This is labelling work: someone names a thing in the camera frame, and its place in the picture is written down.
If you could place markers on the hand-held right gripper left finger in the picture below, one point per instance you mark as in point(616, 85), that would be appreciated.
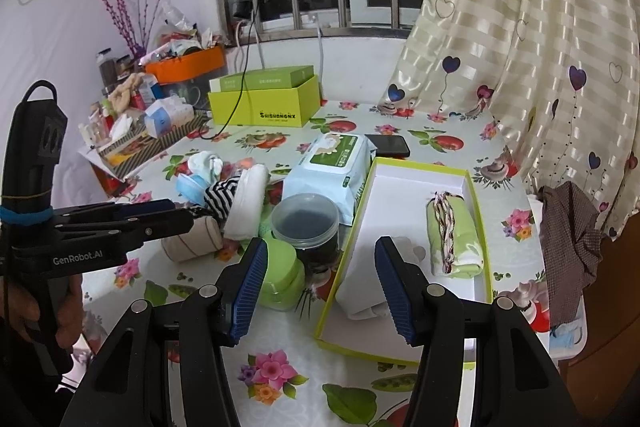
point(247, 292)

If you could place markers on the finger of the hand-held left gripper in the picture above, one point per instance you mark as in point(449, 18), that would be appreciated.
point(165, 224)
point(145, 208)

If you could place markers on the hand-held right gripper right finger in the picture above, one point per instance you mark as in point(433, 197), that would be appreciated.
point(395, 292)

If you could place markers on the beige cloth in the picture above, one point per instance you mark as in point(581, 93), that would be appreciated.
point(195, 242)

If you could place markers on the white cloth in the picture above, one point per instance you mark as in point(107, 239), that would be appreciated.
point(360, 287)

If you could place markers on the black white striped sock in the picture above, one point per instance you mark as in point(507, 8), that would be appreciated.
point(225, 199)

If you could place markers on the white towel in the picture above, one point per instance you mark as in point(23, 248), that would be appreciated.
point(245, 207)

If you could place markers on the green towel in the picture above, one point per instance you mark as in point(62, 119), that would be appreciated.
point(467, 252)

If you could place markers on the white box with green rim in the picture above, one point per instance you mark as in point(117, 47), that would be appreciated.
point(400, 187)

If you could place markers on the person's left hand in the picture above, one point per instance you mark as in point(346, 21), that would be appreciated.
point(70, 312)

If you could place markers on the green round container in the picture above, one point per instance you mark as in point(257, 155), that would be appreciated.
point(280, 277)

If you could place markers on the light blue sock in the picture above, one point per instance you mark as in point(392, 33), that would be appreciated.
point(192, 189)

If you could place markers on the striped tray box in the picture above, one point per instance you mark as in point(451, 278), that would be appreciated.
point(150, 147)

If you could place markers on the floral tablecloth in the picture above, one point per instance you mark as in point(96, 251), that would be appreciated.
point(280, 347)

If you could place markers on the white and blue sock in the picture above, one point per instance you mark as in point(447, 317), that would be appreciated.
point(205, 164)

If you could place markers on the white tissue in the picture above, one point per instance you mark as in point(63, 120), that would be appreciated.
point(120, 127)

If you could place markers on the blue white tissue box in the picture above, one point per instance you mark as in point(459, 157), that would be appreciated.
point(165, 117)

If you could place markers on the clear jar with dark lid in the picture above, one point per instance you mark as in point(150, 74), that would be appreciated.
point(305, 217)

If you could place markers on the beige plush toy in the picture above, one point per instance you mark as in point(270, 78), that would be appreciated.
point(125, 94)

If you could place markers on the dark glass jar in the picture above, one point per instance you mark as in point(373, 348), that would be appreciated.
point(106, 69)

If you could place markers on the black printed box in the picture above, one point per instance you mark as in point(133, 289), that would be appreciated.
point(195, 89)

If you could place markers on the wet wipes pack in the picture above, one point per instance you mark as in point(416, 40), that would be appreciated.
point(330, 177)

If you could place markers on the black phone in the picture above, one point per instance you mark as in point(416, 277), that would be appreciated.
point(387, 146)

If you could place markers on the orange box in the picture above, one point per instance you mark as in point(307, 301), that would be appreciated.
point(185, 64)

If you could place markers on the lime green box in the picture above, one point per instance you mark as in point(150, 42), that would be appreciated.
point(270, 109)

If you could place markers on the pile of packets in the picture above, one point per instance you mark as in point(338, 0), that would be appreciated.
point(185, 37)

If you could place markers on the blue face mask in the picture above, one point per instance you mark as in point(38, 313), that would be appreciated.
point(567, 338)

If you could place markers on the brown checked cloth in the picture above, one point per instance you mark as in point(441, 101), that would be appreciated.
point(570, 247)

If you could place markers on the green flat box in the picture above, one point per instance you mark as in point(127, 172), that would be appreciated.
point(280, 77)

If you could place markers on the black device on windowsill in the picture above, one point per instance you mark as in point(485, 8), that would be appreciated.
point(247, 2)

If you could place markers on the cream curtain with hearts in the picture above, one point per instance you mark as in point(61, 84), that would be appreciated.
point(525, 32)

